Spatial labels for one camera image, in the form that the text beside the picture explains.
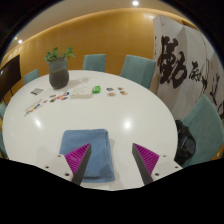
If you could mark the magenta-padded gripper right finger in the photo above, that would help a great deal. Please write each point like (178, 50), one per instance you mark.
(150, 160)

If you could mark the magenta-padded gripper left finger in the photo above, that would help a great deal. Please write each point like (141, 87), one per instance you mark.
(75, 160)

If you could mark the blue towel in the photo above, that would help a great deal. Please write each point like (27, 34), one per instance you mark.
(96, 146)

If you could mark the black bag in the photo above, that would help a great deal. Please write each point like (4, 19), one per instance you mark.
(185, 143)

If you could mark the row of colourful stickers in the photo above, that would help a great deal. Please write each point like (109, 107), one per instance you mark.
(60, 96)

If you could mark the teal upholstered chair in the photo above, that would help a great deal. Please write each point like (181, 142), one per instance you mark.
(206, 126)

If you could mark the strip of colourful cards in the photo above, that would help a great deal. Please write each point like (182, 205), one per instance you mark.
(33, 107)

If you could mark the white flat box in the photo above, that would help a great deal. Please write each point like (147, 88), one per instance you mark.
(81, 93)

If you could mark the small round colourful sticker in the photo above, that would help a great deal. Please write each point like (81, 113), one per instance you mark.
(110, 89)
(111, 94)
(120, 88)
(123, 93)

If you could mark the small green container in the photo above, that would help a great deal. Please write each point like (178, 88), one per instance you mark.
(96, 89)

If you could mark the grey card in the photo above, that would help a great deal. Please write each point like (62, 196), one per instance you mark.
(37, 91)

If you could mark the potted plant in grey pot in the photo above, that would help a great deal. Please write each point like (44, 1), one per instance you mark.
(58, 75)

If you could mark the row of teal chairs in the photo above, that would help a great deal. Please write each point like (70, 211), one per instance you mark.
(138, 70)

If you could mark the black flat screen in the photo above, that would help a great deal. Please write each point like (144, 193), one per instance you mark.
(10, 78)

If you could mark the white calligraphy folding screen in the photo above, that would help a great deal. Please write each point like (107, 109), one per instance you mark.
(186, 60)

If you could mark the round ceiling light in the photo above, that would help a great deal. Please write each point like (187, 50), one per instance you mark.
(20, 41)
(135, 2)

